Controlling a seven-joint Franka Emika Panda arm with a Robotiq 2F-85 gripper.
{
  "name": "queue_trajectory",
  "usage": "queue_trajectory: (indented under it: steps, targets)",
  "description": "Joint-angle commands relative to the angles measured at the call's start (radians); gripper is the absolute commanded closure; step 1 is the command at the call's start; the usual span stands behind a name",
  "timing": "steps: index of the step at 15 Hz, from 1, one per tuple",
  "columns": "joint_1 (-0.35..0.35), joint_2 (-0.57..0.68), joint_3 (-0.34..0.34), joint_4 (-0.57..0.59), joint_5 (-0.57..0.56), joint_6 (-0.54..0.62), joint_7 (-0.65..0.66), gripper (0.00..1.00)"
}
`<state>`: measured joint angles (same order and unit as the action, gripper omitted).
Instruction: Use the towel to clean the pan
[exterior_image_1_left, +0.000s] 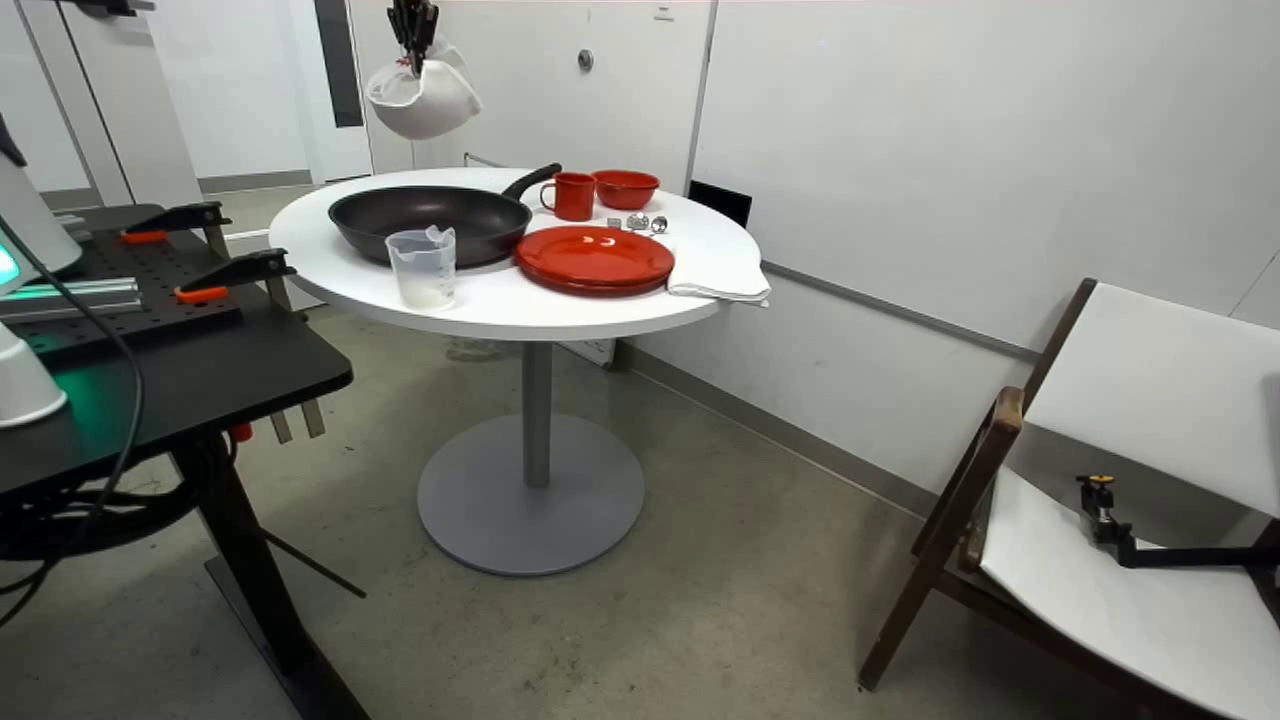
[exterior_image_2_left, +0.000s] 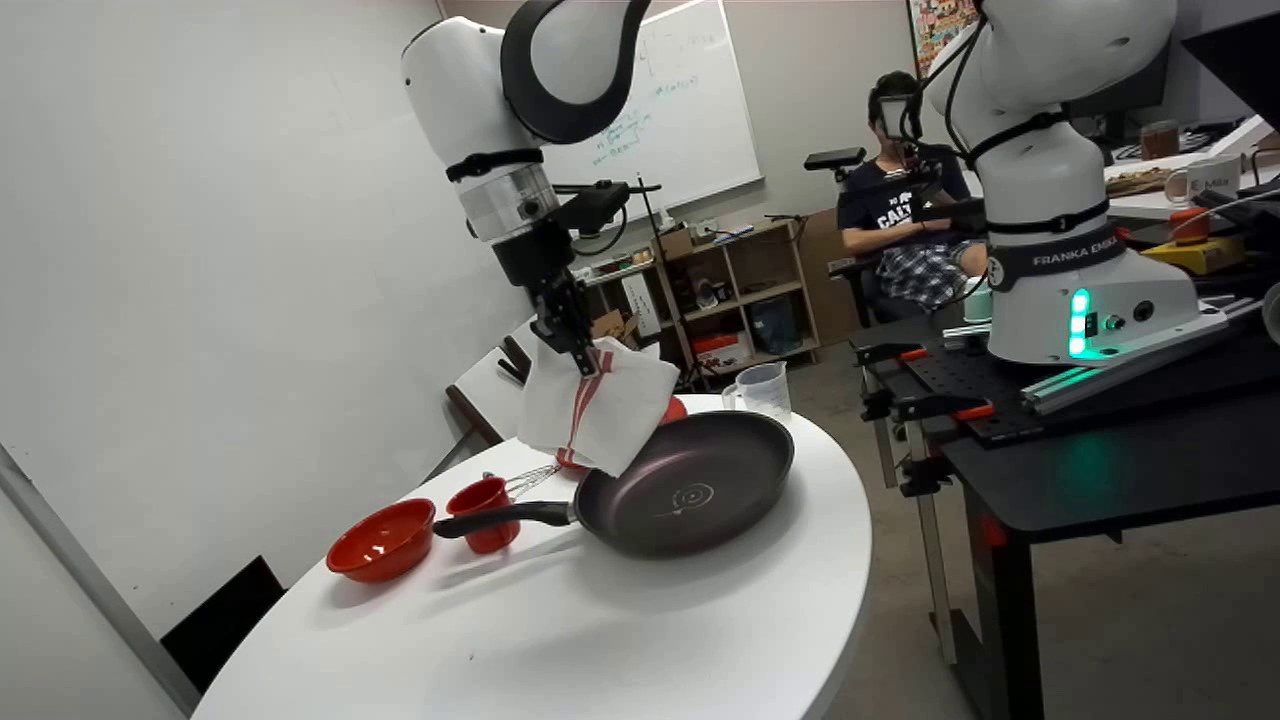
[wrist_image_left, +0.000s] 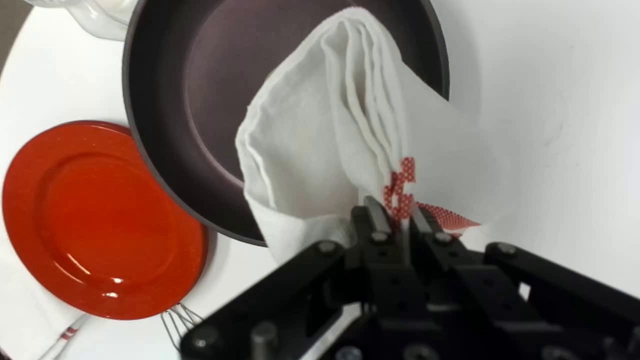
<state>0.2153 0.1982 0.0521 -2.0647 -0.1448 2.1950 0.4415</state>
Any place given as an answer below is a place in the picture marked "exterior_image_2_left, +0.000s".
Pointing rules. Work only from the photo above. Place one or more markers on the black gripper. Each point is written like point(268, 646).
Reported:
point(544, 267)

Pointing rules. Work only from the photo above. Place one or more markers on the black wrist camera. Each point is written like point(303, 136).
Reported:
point(600, 201)

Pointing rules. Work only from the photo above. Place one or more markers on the white whiteboard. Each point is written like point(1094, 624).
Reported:
point(693, 122)

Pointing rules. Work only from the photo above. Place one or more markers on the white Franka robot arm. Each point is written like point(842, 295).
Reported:
point(1067, 163)

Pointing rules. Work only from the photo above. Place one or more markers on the black frying pan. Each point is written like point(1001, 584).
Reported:
point(693, 483)

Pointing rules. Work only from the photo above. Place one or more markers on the black robot desk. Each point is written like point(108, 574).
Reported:
point(1134, 465)

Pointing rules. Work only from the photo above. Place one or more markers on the white flat panels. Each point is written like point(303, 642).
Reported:
point(485, 393)

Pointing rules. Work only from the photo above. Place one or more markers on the white towel red stripes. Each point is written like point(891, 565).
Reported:
point(624, 401)

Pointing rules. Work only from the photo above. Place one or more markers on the black wall box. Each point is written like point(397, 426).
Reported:
point(227, 620)

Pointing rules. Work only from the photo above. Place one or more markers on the red bowl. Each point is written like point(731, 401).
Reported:
point(380, 545)

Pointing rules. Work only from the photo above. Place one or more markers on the black office chair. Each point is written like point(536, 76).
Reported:
point(832, 163)

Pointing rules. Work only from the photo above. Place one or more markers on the yellow box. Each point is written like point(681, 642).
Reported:
point(1195, 252)

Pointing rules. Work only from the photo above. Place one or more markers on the clear plastic measuring cup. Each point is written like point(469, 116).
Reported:
point(762, 391)

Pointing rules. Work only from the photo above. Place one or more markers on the seated person dark shirt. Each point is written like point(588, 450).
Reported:
point(904, 215)

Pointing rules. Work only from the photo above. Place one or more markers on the silver aluminium rail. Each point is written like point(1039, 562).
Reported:
point(1134, 361)

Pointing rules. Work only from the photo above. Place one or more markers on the red mug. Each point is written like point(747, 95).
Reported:
point(483, 506)

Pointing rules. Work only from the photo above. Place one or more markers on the black monitor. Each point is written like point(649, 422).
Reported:
point(1242, 67)

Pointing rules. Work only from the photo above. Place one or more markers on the wooden shelf unit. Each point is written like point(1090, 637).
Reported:
point(747, 300)

